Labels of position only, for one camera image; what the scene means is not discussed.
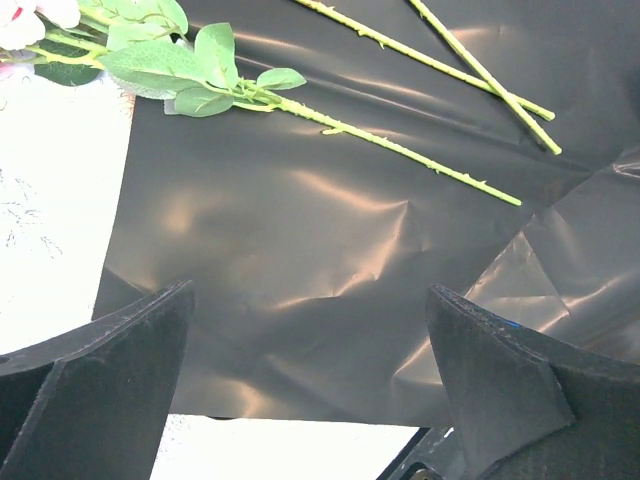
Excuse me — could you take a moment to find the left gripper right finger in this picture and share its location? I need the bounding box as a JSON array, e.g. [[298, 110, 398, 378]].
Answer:
[[426, 285, 639, 479]]

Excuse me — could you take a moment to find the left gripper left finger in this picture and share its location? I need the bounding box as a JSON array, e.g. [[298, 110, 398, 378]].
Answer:
[[1, 281, 195, 480]]

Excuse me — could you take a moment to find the black paper cone wrapper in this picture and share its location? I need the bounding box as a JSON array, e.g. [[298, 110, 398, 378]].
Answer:
[[94, 1, 639, 426]]

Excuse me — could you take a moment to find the floral table mat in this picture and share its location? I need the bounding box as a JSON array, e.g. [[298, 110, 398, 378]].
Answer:
[[1, 66, 414, 479]]

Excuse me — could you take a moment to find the pink double rose stem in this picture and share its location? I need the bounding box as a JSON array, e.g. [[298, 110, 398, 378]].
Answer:
[[1, 1, 522, 206]]

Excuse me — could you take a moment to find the cream bud flower stem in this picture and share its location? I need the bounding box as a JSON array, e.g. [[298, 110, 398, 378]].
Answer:
[[411, 1, 562, 155]]

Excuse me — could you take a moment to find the peach rose stem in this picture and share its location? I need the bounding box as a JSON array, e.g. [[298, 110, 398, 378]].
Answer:
[[294, 0, 556, 121]]

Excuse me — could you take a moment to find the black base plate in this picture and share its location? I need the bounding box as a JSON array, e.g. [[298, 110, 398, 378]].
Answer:
[[377, 427, 468, 480]]

